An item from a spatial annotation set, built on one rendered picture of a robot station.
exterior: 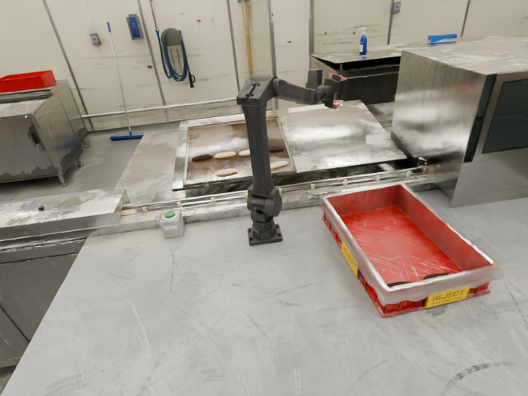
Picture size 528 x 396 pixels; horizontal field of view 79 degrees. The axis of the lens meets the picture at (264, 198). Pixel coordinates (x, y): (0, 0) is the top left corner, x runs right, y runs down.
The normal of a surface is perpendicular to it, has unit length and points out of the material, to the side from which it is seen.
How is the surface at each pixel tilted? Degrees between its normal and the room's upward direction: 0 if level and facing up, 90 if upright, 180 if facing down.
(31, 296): 90
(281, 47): 90
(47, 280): 90
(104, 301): 0
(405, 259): 0
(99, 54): 90
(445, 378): 0
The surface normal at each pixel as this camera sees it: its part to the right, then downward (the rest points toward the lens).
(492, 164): 0.12, 0.54
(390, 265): -0.08, -0.84
